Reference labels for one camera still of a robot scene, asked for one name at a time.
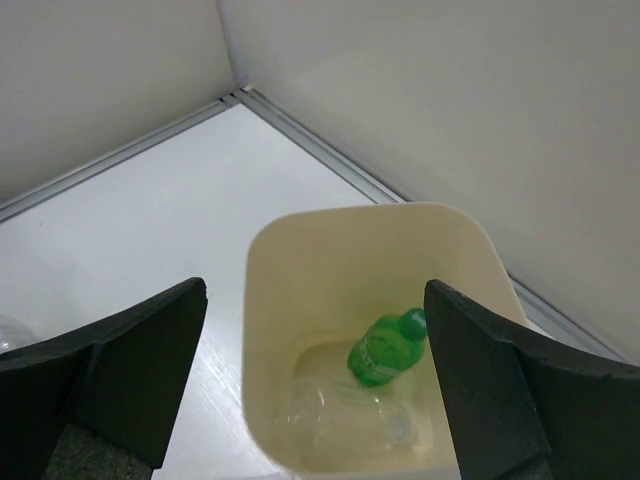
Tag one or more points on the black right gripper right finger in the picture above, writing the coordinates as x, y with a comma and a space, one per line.
520, 405

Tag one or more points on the clear crushed bottle white cap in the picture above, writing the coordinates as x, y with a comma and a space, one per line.
14, 334

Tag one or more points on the green plastic soda bottle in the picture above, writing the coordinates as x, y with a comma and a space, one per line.
392, 345

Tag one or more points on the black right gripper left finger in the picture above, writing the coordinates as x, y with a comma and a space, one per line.
101, 401

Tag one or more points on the clear crushed plastic bottle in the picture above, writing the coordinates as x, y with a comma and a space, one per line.
334, 419

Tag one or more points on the cream plastic bin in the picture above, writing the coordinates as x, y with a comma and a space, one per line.
316, 281

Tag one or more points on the aluminium frame rail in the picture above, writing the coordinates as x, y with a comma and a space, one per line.
537, 309

